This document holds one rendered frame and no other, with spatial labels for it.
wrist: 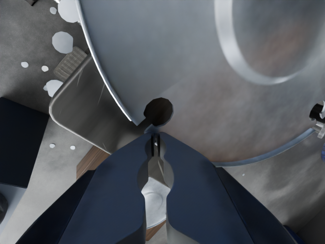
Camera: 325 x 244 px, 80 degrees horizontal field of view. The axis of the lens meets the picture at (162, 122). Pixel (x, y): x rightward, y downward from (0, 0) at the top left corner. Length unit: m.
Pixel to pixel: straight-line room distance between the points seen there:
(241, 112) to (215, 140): 0.03
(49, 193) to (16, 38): 0.75
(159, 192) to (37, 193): 0.67
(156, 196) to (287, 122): 0.67
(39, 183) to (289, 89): 1.14
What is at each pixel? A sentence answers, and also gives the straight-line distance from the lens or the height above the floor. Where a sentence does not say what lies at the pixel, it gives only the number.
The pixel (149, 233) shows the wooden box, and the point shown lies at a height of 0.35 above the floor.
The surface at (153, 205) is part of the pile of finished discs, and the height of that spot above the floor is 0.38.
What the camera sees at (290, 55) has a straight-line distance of 0.19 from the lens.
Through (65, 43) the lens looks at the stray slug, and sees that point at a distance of 0.25.
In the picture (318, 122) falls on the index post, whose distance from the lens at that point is 0.30.
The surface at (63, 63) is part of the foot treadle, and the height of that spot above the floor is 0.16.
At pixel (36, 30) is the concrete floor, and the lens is 0.91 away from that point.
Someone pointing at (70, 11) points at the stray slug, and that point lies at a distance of 0.25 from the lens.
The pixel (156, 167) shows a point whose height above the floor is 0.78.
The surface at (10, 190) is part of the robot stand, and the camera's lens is 0.62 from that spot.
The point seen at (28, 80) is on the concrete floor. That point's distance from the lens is 0.95.
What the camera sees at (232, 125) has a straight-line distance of 0.18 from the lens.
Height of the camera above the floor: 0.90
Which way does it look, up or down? 56 degrees down
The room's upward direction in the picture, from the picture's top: 140 degrees clockwise
